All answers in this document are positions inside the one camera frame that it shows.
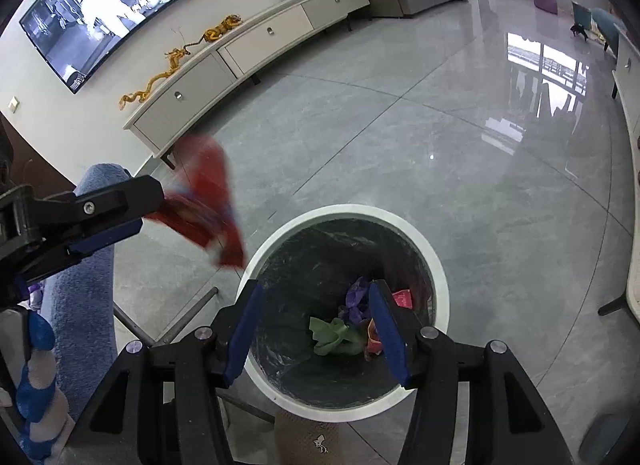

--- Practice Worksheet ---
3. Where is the green paper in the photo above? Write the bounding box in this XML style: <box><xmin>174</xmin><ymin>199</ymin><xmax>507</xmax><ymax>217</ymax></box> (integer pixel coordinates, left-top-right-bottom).
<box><xmin>308</xmin><ymin>317</ymin><xmax>367</xmax><ymax>357</ymax></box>

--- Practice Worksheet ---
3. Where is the pink red snack bag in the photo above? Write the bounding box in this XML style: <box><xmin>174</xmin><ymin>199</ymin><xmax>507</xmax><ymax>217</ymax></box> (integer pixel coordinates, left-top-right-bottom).
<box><xmin>392</xmin><ymin>289</ymin><xmax>413</xmax><ymax>310</ymax></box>

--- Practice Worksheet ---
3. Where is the white round trash bin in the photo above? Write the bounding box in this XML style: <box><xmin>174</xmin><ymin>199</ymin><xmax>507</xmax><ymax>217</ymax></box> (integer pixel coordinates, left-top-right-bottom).
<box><xmin>242</xmin><ymin>204</ymin><xmax>449</xmax><ymax>423</ymax></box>

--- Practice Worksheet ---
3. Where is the blue white gloved left hand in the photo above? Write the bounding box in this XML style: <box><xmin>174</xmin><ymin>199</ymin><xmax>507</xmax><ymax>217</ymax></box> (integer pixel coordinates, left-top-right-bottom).
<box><xmin>15</xmin><ymin>310</ymin><xmax>75</xmax><ymax>464</ymax></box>

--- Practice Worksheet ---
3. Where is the purple white crumpled wrapper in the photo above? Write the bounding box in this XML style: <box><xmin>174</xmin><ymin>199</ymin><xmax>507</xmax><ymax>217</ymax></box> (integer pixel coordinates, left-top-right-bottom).
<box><xmin>28</xmin><ymin>282</ymin><xmax>44</xmax><ymax>312</ymax></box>

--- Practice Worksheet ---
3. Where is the blue fluffy blanket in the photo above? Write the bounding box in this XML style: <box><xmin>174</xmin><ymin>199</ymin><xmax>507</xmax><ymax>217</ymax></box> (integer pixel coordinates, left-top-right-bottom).
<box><xmin>39</xmin><ymin>162</ymin><xmax>134</xmax><ymax>419</ymax></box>

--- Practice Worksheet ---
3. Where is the white tv cabinet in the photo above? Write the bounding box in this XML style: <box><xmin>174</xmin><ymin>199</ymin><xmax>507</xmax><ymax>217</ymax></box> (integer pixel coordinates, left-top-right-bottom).
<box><xmin>122</xmin><ymin>0</ymin><xmax>370</xmax><ymax>160</ymax></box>

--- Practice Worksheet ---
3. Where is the golden dragon figurine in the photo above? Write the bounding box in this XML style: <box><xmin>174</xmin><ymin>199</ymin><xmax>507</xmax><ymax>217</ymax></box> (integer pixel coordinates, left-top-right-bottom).
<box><xmin>117</xmin><ymin>48</ymin><xmax>191</xmax><ymax>110</ymax></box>

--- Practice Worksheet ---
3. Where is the golden tiger figurine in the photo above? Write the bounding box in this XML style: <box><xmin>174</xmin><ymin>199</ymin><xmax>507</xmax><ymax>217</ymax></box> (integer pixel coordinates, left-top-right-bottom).
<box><xmin>202</xmin><ymin>14</ymin><xmax>242</xmax><ymax>43</ymax></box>

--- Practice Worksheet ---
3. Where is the white long counter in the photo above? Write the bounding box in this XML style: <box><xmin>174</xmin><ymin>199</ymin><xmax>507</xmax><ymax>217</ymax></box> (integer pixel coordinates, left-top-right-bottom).
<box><xmin>596</xmin><ymin>24</ymin><xmax>640</xmax><ymax>325</ymax></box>

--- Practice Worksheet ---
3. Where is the light switch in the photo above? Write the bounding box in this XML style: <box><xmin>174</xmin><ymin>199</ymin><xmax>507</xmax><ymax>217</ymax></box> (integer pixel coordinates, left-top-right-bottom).
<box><xmin>9</xmin><ymin>96</ymin><xmax>20</xmax><ymax>114</ymax></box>

